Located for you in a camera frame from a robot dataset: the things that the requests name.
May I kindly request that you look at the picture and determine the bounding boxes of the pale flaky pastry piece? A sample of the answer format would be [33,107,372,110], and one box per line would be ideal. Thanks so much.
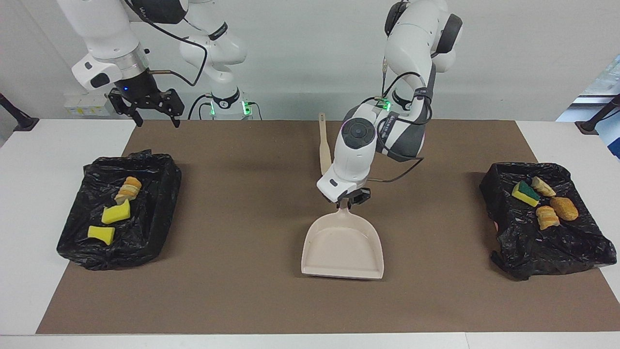
[531,176,557,197]

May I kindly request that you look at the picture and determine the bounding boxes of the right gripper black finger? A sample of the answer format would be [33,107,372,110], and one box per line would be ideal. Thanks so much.
[108,87,144,127]
[157,89,185,128]

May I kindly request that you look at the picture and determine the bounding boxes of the bin lined with black bag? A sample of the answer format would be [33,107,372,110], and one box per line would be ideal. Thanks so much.
[56,150,183,271]
[480,162,618,281]

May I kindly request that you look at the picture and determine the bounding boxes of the beige plastic dustpan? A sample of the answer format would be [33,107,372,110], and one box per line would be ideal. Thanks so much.
[301,198,385,280]

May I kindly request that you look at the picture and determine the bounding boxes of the white power strip box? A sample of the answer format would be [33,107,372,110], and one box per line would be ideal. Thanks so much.
[64,93,117,117]

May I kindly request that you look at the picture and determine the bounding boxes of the round brown bun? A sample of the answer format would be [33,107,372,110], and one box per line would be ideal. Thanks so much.
[550,196,579,222]

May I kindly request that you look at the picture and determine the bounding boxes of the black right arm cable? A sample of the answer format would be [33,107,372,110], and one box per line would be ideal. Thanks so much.
[124,0,210,87]

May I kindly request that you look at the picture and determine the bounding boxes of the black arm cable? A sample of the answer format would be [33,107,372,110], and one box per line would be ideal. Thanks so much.
[369,56,434,183]
[124,0,210,87]

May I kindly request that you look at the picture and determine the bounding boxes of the beige hand brush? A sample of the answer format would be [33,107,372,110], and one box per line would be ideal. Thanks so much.
[318,112,333,176]

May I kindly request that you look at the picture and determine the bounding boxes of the black stand foot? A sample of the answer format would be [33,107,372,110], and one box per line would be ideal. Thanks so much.
[575,93,620,135]
[0,92,39,132]

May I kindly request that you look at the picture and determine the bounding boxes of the brown table mat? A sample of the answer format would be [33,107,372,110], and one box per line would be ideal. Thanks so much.
[36,120,620,335]

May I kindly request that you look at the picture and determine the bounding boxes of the yellow sponge piece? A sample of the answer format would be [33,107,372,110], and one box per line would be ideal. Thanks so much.
[511,181,541,207]
[101,199,131,225]
[87,225,116,246]

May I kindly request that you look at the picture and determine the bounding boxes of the bread chunk with tan crust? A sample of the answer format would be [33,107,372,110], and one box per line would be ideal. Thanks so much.
[114,176,142,203]

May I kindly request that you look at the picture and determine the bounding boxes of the small striped croissant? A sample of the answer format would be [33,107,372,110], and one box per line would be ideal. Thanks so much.
[536,206,560,231]

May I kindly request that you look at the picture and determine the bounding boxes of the black right base cables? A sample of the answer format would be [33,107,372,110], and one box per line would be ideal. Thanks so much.
[187,94,214,120]

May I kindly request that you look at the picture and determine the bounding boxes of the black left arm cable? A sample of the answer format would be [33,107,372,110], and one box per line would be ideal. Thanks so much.
[369,56,434,183]

